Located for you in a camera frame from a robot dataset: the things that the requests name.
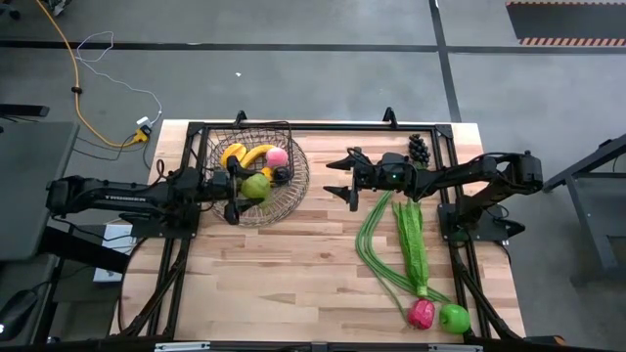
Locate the black desk frame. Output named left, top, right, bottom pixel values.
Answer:
left=542, top=134, right=626, bottom=287

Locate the green long beans bundle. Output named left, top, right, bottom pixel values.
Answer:
left=354, top=190, right=451, bottom=327

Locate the green pear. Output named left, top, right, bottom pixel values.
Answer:
left=241, top=172, right=273, bottom=200

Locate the silver metal bracket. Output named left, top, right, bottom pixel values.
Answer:
left=155, top=341, right=212, bottom=352
left=428, top=344, right=484, bottom=352

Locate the grey desk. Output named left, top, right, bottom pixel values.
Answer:
left=0, top=119, right=80, bottom=263

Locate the yellow cable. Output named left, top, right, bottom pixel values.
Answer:
left=32, top=0, right=151, bottom=149

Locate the black wire basket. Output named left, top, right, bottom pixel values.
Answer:
left=205, top=120, right=296, bottom=197

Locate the red bell pepper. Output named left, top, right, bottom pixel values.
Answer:
left=407, top=298, right=436, bottom=330

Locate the pink peach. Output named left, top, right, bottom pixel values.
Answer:
left=264, top=147, right=290, bottom=170

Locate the black computer mouse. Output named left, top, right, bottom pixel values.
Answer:
left=0, top=287, right=39, bottom=341

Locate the green apple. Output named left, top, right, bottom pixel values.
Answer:
left=438, top=302, right=471, bottom=336

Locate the thin white cable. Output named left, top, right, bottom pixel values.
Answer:
left=74, top=30, right=163, bottom=129

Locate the dark grape bunch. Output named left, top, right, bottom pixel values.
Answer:
left=408, top=133, right=432, bottom=167

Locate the green lettuce leaf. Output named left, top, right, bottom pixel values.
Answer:
left=390, top=198, right=431, bottom=299

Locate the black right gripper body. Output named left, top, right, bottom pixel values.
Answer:
left=351, top=151, right=421, bottom=195

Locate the hazard striped floor mat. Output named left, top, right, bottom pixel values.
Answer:
left=505, top=0, right=626, bottom=48

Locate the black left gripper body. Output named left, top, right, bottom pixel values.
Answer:
left=205, top=167, right=240, bottom=206

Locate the black aluminium table frame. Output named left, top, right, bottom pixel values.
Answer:
left=115, top=119, right=527, bottom=343

